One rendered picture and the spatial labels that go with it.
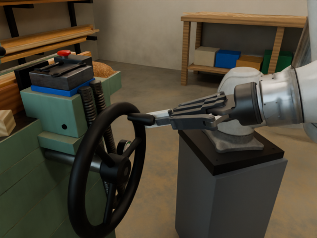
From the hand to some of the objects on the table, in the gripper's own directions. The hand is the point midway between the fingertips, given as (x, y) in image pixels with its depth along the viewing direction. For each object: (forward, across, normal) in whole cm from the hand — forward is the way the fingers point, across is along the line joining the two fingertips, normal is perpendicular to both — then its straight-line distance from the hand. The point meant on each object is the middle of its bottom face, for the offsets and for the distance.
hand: (158, 119), depth 52 cm
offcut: (+26, +15, -9) cm, 31 cm away
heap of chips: (+31, -24, -10) cm, 40 cm away
